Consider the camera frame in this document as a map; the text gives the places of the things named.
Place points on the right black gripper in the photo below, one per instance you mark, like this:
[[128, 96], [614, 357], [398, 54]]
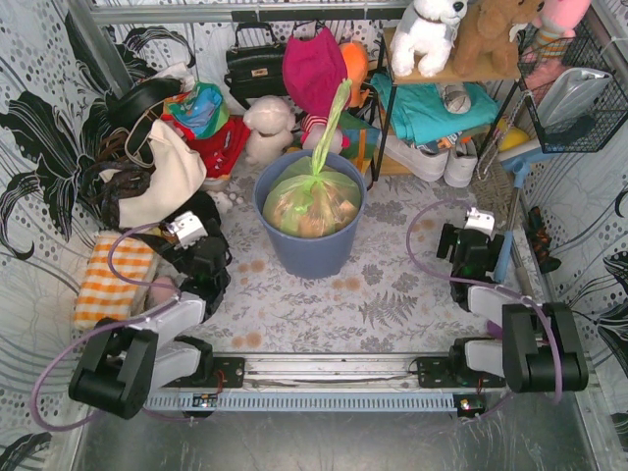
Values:
[[446, 240]]

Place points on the blue trash bin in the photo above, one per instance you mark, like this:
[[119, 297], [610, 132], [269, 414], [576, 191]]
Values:
[[309, 258]]

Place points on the green plastic trash bag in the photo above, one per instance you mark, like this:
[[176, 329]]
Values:
[[310, 199]]

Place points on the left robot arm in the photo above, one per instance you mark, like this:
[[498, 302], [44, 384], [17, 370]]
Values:
[[147, 333]]

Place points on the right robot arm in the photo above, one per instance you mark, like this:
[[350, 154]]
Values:
[[533, 344]]

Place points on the cream canvas tote bag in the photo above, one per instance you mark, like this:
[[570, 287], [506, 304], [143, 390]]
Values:
[[133, 196]]

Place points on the silver foil bag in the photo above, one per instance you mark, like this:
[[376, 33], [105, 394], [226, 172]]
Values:
[[571, 95]]

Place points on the magenta fabric bag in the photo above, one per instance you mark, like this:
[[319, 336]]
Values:
[[313, 69]]

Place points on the pink cylindrical pouch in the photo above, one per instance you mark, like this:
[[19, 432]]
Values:
[[162, 289]]

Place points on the black cloth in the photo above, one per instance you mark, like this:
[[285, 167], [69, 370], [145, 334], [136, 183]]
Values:
[[204, 208]]

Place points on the black orange tool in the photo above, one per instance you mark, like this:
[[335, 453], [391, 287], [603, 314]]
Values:
[[540, 241]]

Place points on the right white sneaker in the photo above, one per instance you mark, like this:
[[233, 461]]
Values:
[[461, 162]]

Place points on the white sneaker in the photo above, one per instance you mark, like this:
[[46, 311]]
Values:
[[428, 167], [461, 162]]

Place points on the left white sneaker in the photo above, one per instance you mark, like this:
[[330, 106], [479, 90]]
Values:
[[428, 167]]

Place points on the orange checkered towel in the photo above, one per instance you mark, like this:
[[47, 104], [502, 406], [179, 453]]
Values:
[[102, 294]]

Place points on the red clothing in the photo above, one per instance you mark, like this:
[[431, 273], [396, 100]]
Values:
[[220, 152]]

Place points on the yellow plush toy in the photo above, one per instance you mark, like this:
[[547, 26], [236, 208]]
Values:
[[510, 138]]

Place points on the teal folded cloth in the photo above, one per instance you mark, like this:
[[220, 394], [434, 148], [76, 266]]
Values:
[[419, 114]]

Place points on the colourful patterned cloth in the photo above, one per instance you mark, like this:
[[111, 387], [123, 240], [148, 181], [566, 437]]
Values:
[[197, 114]]

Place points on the grey patterned plush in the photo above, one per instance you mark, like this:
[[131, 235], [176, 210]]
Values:
[[455, 97]]

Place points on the rainbow striped cloth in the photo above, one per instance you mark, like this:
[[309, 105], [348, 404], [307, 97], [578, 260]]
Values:
[[363, 139]]

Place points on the cream plush lamb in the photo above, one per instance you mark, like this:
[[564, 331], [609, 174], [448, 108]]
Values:
[[271, 123]]

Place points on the pink white plush doll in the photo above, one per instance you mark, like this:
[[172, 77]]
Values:
[[313, 128]]

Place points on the black round hat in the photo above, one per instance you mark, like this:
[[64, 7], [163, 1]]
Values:
[[123, 112]]

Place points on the wooden metal shelf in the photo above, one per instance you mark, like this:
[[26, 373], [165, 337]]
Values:
[[381, 164]]

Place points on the black leather handbag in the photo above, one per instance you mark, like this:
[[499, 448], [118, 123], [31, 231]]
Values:
[[257, 71]]

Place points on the brown teddy bear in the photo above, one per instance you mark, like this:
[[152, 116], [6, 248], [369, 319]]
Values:
[[489, 29]]

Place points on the white plush dog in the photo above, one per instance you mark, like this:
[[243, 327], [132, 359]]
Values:
[[425, 36]]

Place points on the orange plush toy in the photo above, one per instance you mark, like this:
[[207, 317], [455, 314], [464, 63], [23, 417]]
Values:
[[356, 63]]

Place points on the pink plush toy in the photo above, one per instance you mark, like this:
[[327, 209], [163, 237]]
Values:
[[555, 26]]

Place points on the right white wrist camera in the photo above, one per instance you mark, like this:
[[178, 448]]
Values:
[[480, 220]]

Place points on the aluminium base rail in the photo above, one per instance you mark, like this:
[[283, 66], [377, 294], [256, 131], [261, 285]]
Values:
[[301, 382]]

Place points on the black wire basket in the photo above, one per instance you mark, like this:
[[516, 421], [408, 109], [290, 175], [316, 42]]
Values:
[[592, 131]]

